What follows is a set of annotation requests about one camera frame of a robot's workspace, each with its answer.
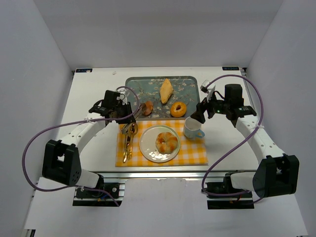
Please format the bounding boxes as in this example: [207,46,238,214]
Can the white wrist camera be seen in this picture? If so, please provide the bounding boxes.
[200,80,216,102]
[117,91,128,104]

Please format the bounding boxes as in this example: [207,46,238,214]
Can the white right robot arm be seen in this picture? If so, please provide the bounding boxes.
[191,80,299,198]

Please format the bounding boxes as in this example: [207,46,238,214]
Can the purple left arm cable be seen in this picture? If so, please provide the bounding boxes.
[21,85,140,207]

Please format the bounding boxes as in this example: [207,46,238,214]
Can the round twisted bread roll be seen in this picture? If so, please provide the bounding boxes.
[156,132,178,154]

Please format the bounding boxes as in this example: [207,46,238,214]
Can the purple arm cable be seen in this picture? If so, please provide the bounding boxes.
[199,74,264,203]
[21,85,140,207]

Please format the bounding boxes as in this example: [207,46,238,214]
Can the blue floral tray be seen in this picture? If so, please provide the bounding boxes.
[122,76,202,121]

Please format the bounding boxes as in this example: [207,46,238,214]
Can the gold knife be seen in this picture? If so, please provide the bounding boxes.
[126,134,133,160]

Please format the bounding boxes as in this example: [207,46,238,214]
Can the gold spoon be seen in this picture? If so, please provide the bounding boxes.
[129,123,138,159]

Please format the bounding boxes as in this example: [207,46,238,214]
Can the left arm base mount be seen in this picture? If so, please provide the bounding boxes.
[72,173,126,207]

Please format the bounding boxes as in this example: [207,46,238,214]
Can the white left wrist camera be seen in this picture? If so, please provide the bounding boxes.
[117,91,128,104]

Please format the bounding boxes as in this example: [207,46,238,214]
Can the gold fork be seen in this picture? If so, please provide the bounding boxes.
[123,133,130,163]

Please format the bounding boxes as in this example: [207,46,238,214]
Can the long flat pastry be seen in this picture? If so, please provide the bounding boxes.
[160,78,173,104]

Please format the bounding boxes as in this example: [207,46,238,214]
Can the blue label sticker right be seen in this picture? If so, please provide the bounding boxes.
[222,66,239,71]

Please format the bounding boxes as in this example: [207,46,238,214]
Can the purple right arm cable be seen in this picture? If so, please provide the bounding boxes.
[199,74,264,203]

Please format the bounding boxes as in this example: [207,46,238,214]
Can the orange glazed donut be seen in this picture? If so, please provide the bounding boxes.
[170,102,187,118]

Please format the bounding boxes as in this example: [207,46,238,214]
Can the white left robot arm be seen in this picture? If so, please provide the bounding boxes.
[42,90,135,189]

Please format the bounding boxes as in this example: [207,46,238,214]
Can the white mug blue handle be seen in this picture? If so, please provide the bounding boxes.
[183,117,205,139]

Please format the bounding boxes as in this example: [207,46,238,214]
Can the blue label sticker left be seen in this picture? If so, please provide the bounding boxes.
[75,68,92,73]

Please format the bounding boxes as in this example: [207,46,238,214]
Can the aluminium table edge rail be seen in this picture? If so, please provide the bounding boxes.
[93,169,257,180]

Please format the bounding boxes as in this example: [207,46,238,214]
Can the white round plate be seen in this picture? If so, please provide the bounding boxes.
[139,125,181,163]

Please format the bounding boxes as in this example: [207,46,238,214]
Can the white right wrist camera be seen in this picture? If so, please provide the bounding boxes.
[200,80,216,102]

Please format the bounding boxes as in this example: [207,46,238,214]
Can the small brown bread piece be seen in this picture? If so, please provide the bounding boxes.
[142,101,153,116]

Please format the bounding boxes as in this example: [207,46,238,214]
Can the blue label sticker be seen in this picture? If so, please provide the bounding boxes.
[75,68,92,73]
[222,66,239,71]

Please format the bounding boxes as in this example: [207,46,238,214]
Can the yellow checkered placemat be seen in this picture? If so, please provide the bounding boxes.
[116,119,208,167]

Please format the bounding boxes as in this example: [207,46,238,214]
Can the silver metal tongs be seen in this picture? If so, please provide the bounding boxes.
[121,103,146,134]

